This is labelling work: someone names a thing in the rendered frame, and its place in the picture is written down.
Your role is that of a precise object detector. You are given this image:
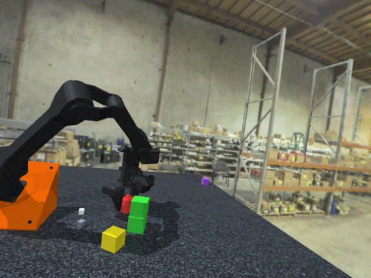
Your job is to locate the yellow block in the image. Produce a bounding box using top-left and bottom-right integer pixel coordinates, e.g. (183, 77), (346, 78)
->
(101, 226), (126, 253)

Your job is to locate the small purple block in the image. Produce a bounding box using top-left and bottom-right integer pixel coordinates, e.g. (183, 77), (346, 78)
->
(202, 178), (209, 186)

